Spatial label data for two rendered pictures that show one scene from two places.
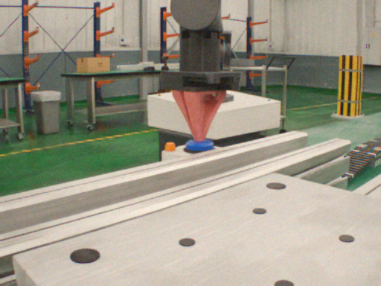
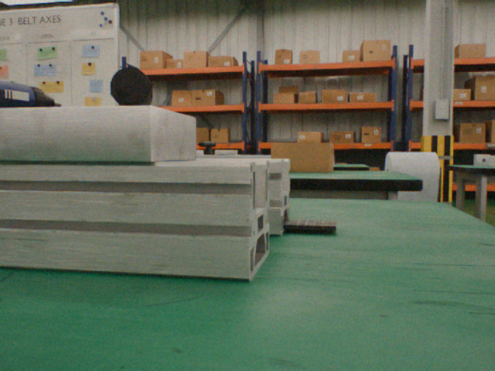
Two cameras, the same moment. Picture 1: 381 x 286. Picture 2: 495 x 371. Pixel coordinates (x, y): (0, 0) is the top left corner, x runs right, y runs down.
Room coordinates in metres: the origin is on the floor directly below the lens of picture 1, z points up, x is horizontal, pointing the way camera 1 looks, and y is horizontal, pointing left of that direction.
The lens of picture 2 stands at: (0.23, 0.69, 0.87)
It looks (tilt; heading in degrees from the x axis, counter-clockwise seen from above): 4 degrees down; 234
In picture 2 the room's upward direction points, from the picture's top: straight up
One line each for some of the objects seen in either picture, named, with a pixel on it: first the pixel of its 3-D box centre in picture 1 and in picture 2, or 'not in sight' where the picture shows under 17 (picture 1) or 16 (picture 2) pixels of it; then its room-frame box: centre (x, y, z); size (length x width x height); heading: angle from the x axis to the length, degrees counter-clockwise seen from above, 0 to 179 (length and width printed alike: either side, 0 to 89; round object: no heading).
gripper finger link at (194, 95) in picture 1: (193, 107); not in sight; (0.57, -0.01, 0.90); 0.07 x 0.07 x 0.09; 43
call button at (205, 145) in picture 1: (199, 147); not in sight; (0.56, -0.02, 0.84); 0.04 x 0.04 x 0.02
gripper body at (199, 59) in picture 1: (199, 58); not in sight; (0.56, -0.02, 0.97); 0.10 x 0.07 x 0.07; 43
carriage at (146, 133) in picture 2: not in sight; (88, 152); (0.10, 0.28, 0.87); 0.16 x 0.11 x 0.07; 133
